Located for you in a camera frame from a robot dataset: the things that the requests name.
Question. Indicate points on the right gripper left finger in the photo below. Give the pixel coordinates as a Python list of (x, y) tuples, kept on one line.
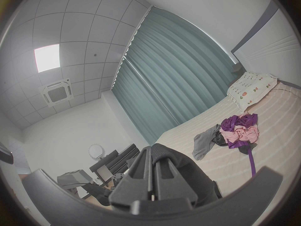
[(131, 189)]

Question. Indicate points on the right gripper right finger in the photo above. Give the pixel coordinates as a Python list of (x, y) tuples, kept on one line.
[(174, 189)]

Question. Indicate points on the black T-shirt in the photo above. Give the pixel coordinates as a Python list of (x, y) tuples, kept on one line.
[(195, 173)]

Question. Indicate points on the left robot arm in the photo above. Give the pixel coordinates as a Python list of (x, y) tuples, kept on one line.
[(73, 178)]

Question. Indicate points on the pile of clothes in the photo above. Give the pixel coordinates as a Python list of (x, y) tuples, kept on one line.
[(242, 133)]

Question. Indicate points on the bed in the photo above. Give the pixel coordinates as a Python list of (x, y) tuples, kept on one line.
[(258, 138)]

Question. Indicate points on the black chest of drawers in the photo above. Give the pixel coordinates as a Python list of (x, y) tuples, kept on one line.
[(127, 155)]

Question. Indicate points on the black dressing table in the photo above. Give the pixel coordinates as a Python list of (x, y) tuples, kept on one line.
[(101, 163)]

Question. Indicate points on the round mirror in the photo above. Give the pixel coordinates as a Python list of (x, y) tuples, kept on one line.
[(96, 151)]

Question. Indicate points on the grey garment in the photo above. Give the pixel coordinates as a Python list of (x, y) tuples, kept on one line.
[(202, 142)]

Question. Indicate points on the blue-green curtain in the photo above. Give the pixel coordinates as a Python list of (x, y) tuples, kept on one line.
[(183, 62), (141, 102)]

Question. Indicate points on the ceiling air conditioner vent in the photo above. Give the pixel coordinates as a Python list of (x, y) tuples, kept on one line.
[(56, 92)]

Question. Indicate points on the white printed pillow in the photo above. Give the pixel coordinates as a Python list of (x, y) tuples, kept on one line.
[(251, 90)]

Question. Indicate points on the grey bedside table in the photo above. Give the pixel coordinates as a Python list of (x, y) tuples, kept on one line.
[(237, 68)]

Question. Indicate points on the square ceiling light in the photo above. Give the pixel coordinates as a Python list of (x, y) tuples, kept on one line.
[(47, 58)]

